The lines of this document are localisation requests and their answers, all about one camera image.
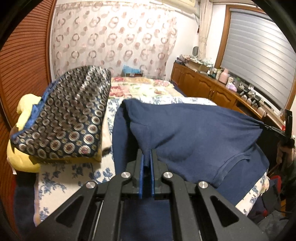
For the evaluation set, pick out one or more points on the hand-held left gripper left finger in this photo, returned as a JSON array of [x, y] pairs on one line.
[[140, 176]]

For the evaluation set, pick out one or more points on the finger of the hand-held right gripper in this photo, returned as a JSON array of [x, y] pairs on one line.
[[272, 129]]

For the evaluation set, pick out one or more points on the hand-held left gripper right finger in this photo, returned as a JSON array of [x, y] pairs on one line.
[[152, 176]]

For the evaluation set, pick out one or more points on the navy printed t-shirt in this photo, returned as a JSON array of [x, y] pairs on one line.
[[196, 134]]

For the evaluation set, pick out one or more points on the person's right hand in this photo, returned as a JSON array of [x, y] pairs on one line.
[[283, 155]]

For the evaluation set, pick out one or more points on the small black tripod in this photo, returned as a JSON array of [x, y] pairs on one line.
[[256, 101], [244, 92]]

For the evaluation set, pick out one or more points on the red and black bag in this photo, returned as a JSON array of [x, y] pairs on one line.
[[275, 185]]

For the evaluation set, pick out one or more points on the pink tissue pack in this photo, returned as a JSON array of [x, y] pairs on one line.
[[231, 87]]

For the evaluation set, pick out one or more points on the pink thermos bottle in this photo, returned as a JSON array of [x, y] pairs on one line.
[[223, 77]]

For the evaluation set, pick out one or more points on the grey window blind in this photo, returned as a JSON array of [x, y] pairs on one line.
[[259, 53]]

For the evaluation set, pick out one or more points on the floral bed with blanket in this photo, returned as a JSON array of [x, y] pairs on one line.
[[60, 192]]

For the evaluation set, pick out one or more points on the long wooden cabinet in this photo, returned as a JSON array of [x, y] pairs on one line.
[[203, 85]]

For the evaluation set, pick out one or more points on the dark circle-patterned pillow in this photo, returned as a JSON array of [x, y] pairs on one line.
[[69, 115]]

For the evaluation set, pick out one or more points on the cardboard box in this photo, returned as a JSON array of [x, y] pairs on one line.
[[196, 67]]

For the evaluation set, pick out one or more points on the teal cloth bundle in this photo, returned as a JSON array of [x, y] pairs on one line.
[[130, 69]]

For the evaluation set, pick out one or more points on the small white fan heater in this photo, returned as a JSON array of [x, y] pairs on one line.
[[195, 51]]

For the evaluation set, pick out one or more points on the tied beige curtain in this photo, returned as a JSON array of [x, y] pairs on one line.
[[204, 34]]

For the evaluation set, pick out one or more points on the yellow plush toy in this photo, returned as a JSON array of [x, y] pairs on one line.
[[20, 160]]

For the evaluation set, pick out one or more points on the sheer circle-patterned curtain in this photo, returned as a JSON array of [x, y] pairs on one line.
[[111, 34]]

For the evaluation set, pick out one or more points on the white air conditioner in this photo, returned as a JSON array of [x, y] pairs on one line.
[[185, 3]]

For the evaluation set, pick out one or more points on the wooden louvered wardrobe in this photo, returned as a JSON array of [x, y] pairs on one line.
[[27, 64]]

